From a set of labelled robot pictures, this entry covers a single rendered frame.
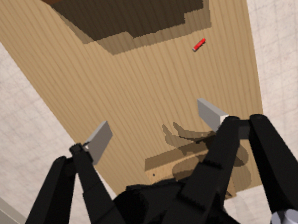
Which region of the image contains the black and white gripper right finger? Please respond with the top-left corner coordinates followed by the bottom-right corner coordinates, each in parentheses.
top-left (162, 98), bottom-right (298, 224)

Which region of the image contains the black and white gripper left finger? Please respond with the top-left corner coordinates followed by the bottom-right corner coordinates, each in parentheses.
top-left (25, 121), bottom-right (126, 224)

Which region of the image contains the red battery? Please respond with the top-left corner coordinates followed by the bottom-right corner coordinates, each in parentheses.
top-left (193, 39), bottom-right (205, 51)

